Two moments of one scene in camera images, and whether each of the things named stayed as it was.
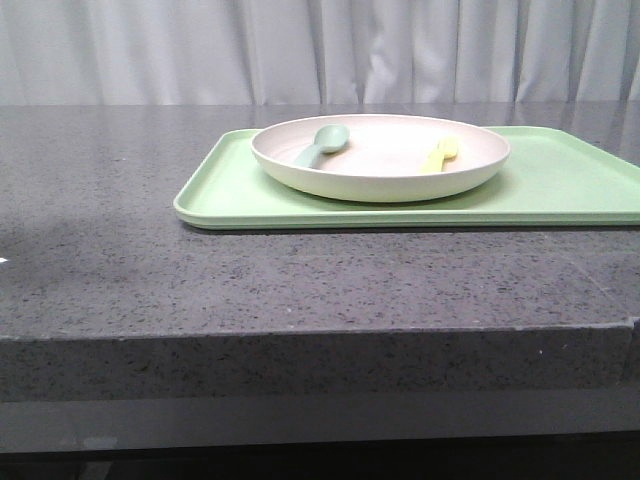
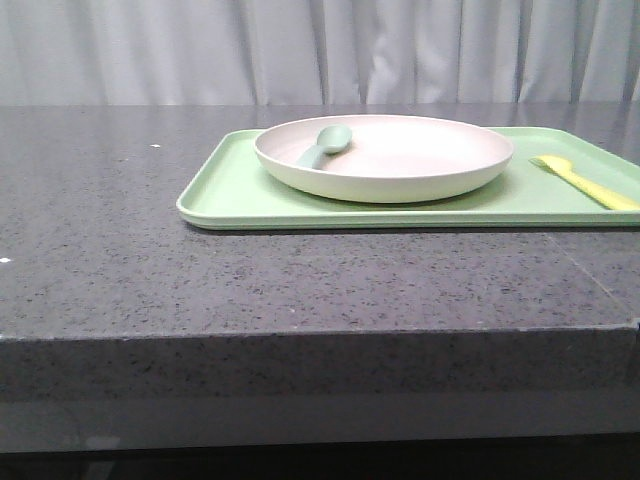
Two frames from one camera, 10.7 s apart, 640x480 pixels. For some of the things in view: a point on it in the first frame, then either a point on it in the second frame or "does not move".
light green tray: x=549 y=177 does not move
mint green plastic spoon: x=328 y=138 does not move
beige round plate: x=383 y=158 does not move
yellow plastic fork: x=446 y=150 → x=564 y=167
